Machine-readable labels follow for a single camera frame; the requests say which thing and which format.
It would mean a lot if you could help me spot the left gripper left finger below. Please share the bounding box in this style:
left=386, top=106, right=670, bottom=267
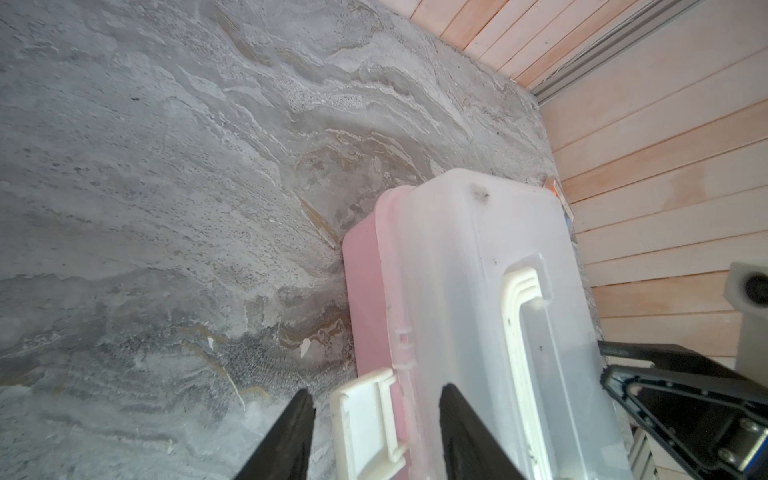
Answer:
left=235, top=388, right=316, bottom=480

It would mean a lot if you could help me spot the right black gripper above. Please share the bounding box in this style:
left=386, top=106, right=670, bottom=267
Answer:
left=598, top=341, right=767, bottom=479

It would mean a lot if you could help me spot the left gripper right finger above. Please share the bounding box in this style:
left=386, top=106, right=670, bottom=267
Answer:
left=439, top=384, right=524, bottom=480

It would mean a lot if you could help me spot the pink plastic tool box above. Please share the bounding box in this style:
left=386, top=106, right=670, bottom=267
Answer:
left=330, top=169, right=631, bottom=479

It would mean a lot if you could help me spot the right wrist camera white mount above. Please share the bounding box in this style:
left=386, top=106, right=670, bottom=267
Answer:
left=724, top=262, right=768, bottom=387

